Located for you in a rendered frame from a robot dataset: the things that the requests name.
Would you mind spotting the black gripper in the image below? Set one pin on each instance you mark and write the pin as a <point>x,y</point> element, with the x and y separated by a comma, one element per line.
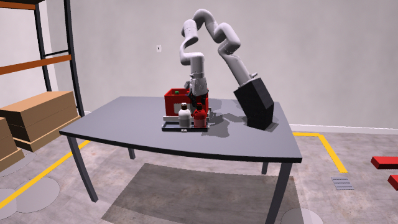
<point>198,86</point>

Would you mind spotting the white bottle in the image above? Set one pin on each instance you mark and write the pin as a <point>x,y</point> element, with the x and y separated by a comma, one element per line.
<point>184,116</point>

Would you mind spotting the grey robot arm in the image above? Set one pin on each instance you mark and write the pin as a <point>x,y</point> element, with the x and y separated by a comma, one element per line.
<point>219,33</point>

